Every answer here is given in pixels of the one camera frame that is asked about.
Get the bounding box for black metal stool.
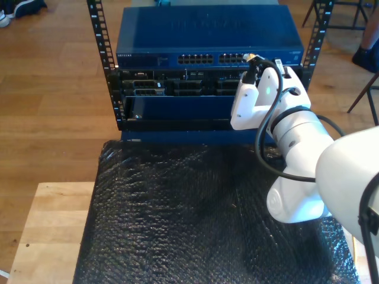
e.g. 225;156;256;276
301;0;371;32

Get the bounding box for dark legged chair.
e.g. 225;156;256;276
348;70;379;127

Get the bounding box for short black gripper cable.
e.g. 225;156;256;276
266;86;346;138

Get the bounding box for blue rack base panel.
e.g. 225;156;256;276
120;129;279;146

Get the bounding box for blue network switch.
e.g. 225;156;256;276
115;4;305;70

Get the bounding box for long black camera cable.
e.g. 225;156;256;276
242;53;379;284

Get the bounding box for black rack server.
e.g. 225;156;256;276
118;68;303;97

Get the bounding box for person's leg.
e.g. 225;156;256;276
352;0;379;73

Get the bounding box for black rack frame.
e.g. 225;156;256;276
85;0;335;133

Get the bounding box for black bubble wrap mat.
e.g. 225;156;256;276
72;138;361;284

